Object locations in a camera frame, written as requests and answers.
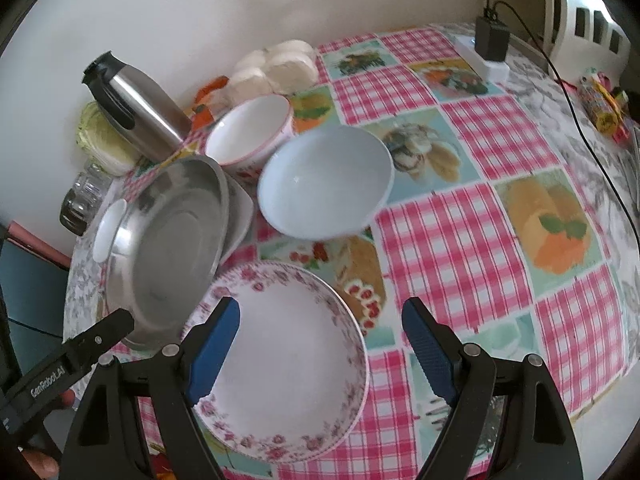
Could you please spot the bag of steamed buns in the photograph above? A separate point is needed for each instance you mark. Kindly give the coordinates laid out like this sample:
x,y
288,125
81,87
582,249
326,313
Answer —
x,y
280,67

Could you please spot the pink checked tablecloth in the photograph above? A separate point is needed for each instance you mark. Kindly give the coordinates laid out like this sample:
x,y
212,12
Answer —
x,y
475,260

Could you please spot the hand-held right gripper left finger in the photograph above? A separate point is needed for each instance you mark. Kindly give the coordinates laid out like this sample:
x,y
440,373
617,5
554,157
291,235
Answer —
x,y
215,350

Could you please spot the floral rimmed plate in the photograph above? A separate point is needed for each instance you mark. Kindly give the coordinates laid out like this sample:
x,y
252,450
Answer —
x,y
290,340

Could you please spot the clear drinking glass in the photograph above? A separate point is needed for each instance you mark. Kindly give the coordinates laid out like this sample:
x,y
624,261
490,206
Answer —
x,y
92,185

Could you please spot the clear orange printed packet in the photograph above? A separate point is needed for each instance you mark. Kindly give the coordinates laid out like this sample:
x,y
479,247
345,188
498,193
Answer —
x,y
202,116

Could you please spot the stainless steel basin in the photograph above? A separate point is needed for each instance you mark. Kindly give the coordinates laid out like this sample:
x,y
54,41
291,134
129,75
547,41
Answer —
x,y
170,240

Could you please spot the orange snack packet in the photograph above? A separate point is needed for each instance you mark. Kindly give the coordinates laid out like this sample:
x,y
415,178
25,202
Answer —
x,y
215,83

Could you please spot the plain white bowl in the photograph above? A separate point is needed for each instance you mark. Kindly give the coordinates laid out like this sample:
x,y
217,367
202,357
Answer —
x,y
325,175

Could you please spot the dark brown glass cup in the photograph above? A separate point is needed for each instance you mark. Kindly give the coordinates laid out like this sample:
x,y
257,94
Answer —
x,y
75,215

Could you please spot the white power strip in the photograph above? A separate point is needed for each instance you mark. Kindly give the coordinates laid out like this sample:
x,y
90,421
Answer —
x,y
495,71

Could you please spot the white rectangular plate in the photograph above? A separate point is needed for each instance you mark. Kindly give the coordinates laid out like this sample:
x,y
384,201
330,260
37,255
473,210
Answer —
x,y
240,215

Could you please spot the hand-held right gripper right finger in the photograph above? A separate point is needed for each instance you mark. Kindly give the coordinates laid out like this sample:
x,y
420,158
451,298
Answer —
x,y
430,355

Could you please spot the reddish wooden bar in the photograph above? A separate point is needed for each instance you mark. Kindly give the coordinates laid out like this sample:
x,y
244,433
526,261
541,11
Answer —
x,y
35,242

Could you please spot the colourful snack packets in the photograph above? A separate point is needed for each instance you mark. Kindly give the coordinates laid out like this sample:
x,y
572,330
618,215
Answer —
x,y
602,110

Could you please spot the black power adapter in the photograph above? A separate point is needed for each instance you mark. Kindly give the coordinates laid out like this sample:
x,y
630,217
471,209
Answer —
x,y
491,40

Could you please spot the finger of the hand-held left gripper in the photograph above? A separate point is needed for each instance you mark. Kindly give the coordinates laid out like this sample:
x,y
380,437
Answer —
x,y
100,332

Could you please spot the person's left hand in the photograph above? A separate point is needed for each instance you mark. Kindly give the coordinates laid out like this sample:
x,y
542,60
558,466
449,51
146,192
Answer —
x,y
40,462

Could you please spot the pink rimmed white bowl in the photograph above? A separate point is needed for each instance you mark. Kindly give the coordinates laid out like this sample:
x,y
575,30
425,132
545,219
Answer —
x,y
247,130

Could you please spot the napa cabbage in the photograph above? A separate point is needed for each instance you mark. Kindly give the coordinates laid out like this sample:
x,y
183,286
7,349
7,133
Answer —
x,y
95,135

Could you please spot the stainless steel thermos jug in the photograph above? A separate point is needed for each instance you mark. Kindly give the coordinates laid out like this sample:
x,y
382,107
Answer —
x,y
145,105

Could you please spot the white plastic chair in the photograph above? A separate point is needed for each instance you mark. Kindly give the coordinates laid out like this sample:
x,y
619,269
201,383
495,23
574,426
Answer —
x,y
570,25

